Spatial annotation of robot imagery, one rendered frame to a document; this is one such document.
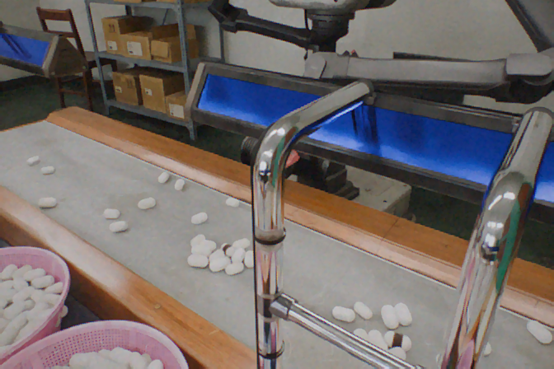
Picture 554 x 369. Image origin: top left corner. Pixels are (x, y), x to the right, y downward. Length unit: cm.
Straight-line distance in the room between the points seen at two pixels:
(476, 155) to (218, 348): 40
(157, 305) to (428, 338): 40
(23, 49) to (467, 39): 216
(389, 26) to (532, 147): 237
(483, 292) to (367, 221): 58
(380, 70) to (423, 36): 178
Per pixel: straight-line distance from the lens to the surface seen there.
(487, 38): 252
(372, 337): 62
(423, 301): 71
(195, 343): 60
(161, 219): 88
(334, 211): 84
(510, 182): 24
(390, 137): 39
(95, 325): 66
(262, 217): 30
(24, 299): 80
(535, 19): 87
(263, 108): 46
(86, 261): 78
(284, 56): 300
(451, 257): 77
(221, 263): 72
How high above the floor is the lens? 122
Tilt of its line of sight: 26 degrees down
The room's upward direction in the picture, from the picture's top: straight up
